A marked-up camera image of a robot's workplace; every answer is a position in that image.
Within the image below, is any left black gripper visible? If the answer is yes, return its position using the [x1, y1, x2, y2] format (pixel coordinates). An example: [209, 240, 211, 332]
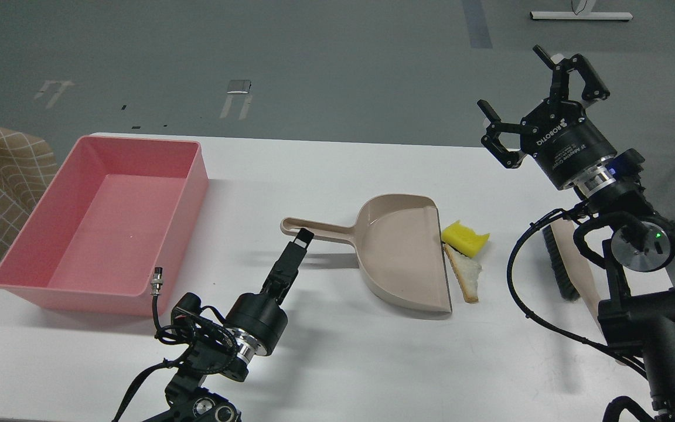
[224, 228, 314, 356]

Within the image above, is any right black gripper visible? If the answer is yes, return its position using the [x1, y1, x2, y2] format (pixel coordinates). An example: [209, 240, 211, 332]
[477, 45, 618, 191]

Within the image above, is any beige plastic dustpan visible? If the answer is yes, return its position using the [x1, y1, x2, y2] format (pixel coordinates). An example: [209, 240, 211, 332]
[279, 194, 452, 315]

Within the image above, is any yellow sponge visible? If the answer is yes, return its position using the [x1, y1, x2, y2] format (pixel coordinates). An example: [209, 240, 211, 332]
[440, 220, 490, 257]

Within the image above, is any beige hand brush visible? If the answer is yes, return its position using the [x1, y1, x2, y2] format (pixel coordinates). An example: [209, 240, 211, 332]
[537, 219, 609, 345]

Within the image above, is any triangular bread slice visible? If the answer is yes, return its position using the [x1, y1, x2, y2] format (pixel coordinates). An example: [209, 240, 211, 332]
[443, 243, 482, 304]

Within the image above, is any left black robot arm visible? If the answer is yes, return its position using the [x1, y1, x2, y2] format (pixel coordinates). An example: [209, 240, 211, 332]
[113, 228, 315, 421]

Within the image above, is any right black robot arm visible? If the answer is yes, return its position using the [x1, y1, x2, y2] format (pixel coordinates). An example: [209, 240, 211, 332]
[477, 45, 675, 421]

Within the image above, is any pink plastic bin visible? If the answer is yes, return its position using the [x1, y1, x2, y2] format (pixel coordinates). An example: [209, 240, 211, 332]
[0, 135, 209, 317]

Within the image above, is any white stand base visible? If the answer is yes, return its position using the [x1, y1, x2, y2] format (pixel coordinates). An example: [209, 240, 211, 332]
[529, 1, 634, 22]

